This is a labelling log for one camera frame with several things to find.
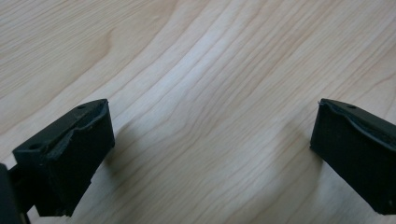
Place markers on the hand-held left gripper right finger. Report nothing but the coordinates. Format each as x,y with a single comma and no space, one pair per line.
355,155

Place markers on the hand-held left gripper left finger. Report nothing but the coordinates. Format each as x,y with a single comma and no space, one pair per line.
67,161

